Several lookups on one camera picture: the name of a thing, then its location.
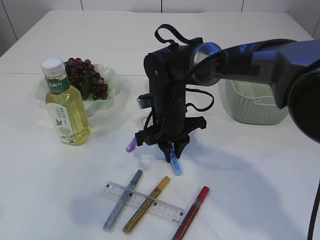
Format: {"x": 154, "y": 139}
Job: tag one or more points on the dark red grape bunch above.
{"x": 83, "y": 76}

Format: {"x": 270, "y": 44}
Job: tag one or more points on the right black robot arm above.
{"x": 291, "y": 69}

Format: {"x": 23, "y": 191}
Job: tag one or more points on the blue glitter pen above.
{"x": 108, "y": 225}

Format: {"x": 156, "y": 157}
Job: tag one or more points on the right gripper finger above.
{"x": 166, "y": 148}
{"x": 180, "y": 144}

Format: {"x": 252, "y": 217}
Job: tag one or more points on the clear plastic ruler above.
{"x": 159, "y": 209}

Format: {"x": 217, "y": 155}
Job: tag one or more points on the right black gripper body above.
{"x": 169, "y": 71}

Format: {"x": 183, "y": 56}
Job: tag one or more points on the green woven plastic basket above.
{"x": 235, "y": 98}

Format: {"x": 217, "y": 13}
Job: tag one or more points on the clear plastic sheet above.
{"x": 263, "y": 100}

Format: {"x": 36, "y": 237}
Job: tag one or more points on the blue capped scissors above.
{"x": 174, "y": 162}

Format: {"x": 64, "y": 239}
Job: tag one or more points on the red glitter pen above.
{"x": 191, "y": 214}

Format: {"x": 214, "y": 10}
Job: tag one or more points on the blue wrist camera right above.
{"x": 145, "y": 101}

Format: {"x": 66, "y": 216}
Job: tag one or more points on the green tea bottle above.
{"x": 65, "y": 104}

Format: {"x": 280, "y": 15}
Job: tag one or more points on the gold glitter pen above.
{"x": 139, "y": 214}

